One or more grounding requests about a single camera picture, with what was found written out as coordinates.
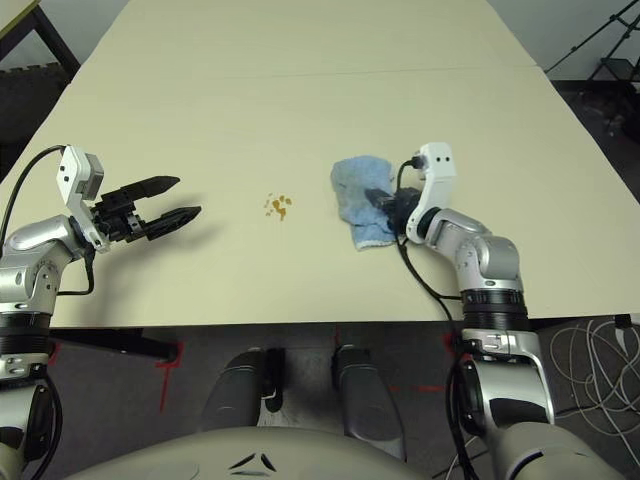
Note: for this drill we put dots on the black tripod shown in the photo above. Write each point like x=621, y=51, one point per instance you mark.
x=612, y=19

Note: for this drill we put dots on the black table foot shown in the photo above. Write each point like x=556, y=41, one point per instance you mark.
x=125, y=345

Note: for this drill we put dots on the blue terry rag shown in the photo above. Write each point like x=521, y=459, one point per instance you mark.
x=357, y=175

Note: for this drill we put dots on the beige robot torso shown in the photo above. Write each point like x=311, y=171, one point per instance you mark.
x=200, y=455

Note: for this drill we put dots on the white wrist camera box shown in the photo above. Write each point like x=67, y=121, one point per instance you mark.
x=72, y=175
x=437, y=180

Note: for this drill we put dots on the brown liquid spill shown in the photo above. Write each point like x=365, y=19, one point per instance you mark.
x=278, y=204

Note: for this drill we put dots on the black step stool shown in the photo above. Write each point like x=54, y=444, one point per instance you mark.
x=617, y=67

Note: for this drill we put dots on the wood-top side table, black legs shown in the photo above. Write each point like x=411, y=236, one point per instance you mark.
x=55, y=45

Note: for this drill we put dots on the grey left robot leg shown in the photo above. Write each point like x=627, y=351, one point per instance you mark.
x=235, y=390

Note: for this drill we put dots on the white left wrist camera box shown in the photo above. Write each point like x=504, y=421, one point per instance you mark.
x=72, y=175

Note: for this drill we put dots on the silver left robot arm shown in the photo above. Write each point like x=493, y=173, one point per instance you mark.
x=35, y=240

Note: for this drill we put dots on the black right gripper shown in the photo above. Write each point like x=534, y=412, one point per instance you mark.
x=400, y=205

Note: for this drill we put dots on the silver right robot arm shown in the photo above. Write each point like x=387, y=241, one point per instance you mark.
x=495, y=255

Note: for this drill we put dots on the grey robot leg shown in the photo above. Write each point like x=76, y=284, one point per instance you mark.
x=365, y=395
x=235, y=390

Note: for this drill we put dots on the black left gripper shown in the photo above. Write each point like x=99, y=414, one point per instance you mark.
x=117, y=220

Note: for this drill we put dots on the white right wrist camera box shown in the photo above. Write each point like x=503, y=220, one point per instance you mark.
x=437, y=180

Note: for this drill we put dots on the grey right robot leg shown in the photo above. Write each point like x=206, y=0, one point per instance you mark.
x=365, y=395

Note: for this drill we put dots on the black foam floor mat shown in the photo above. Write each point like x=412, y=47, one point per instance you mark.
x=30, y=90

